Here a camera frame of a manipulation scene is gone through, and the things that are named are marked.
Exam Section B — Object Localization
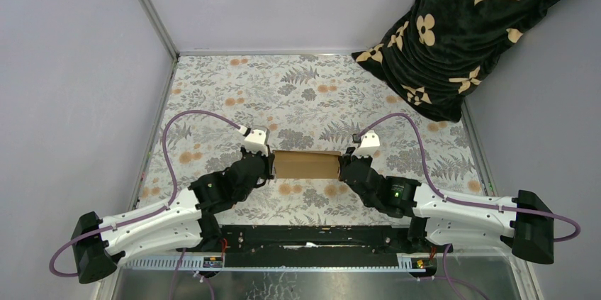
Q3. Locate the brown cardboard box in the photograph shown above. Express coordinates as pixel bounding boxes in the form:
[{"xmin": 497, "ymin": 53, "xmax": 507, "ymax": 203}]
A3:
[{"xmin": 274, "ymin": 150, "xmax": 341, "ymax": 179}]

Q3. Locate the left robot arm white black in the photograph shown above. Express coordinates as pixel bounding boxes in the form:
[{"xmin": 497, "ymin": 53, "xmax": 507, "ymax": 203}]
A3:
[{"xmin": 72, "ymin": 149, "xmax": 275, "ymax": 284}]

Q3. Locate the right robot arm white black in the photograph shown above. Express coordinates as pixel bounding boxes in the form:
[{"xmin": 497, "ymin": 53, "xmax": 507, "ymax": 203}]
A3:
[{"xmin": 338, "ymin": 154, "xmax": 554, "ymax": 265}]

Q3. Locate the floral patterned table mat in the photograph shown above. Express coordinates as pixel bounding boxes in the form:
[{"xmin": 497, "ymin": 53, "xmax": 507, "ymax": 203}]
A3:
[{"xmin": 137, "ymin": 55, "xmax": 485, "ymax": 207}]

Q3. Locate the black beige flower blanket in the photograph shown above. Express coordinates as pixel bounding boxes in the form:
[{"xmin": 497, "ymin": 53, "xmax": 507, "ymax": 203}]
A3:
[{"xmin": 352, "ymin": 0, "xmax": 560, "ymax": 123}]

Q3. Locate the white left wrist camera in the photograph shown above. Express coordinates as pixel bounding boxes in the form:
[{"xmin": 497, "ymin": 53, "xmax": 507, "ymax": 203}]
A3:
[{"xmin": 238, "ymin": 126, "xmax": 271, "ymax": 156}]

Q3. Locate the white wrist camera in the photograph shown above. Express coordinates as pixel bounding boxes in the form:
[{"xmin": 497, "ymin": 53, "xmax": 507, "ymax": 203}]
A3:
[
  {"xmin": 238, "ymin": 126, "xmax": 271, "ymax": 156},
  {"xmin": 352, "ymin": 130, "xmax": 380, "ymax": 158}
]

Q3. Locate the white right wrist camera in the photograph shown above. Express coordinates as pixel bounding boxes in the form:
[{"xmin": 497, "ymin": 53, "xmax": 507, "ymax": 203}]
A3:
[{"xmin": 352, "ymin": 130, "xmax": 380, "ymax": 158}]

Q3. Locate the grey slotted cable duct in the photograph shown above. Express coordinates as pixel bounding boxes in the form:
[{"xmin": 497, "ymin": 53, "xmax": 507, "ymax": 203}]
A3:
[{"xmin": 125, "ymin": 250, "xmax": 437, "ymax": 274}]

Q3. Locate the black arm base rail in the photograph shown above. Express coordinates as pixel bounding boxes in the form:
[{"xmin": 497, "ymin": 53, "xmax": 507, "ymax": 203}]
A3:
[{"xmin": 176, "ymin": 223, "xmax": 454, "ymax": 270}]

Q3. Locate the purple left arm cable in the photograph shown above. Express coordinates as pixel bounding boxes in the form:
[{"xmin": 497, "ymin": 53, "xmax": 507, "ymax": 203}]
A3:
[{"xmin": 48, "ymin": 109, "xmax": 249, "ymax": 300}]

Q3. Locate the aluminium frame post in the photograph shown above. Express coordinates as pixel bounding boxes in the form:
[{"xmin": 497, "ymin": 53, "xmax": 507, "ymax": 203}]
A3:
[{"xmin": 138, "ymin": 0, "xmax": 179, "ymax": 61}]

